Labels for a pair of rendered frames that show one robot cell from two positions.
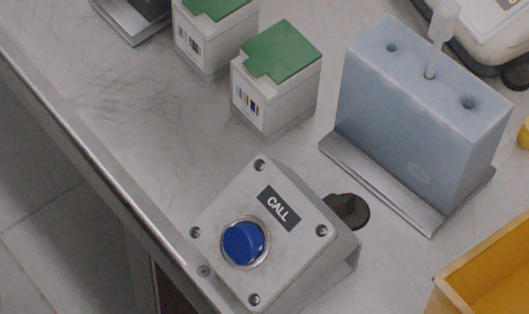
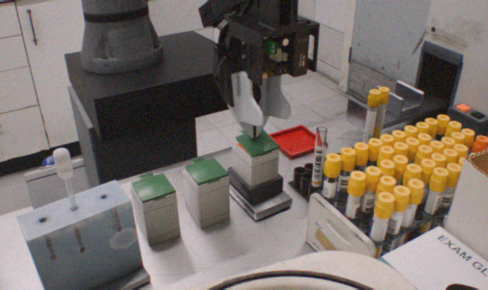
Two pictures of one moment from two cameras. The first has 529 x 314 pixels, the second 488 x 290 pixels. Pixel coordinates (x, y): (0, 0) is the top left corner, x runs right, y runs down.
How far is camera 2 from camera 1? 0.76 m
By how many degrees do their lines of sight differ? 70
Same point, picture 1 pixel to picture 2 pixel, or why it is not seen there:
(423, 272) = (23, 272)
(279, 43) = (157, 186)
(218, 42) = (186, 183)
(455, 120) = (36, 212)
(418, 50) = (95, 207)
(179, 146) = not seen: hidden behind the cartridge
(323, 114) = (146, 249)
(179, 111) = not seen: hidden behind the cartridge
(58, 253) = not seen: outside the picture
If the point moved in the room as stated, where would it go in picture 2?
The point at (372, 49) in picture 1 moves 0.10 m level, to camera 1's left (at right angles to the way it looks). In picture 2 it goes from (107, 189) to (147, 137)
